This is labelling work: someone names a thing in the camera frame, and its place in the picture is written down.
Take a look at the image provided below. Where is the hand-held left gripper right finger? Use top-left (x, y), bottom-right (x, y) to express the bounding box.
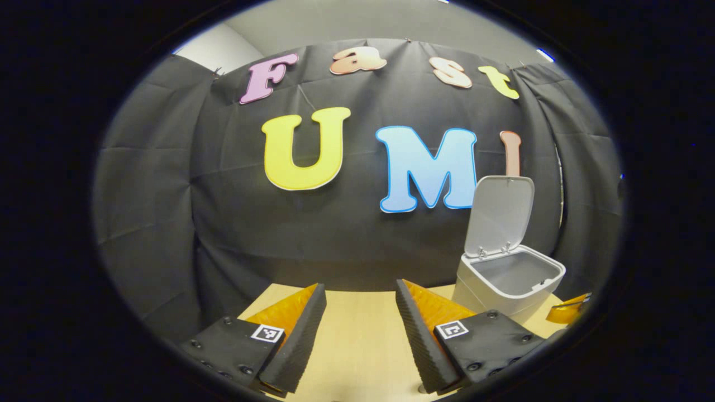
top-left (395, 279), bottom-right (545, 395)

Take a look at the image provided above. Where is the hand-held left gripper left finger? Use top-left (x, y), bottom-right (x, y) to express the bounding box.
top-left (180, 283), bottom-right (327, 398)

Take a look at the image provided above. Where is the white desktop garbage bin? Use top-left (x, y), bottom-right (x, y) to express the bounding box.
top-left (451, 175), bottom-right (566, 326)

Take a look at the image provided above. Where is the light wooden desktop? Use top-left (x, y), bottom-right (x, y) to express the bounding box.
top-left (237, 282), bottom-right (565, 402)

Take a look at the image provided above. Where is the black backdrop cloth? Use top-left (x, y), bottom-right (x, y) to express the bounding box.
top-left (92, 38), bottom-right (625, 341)

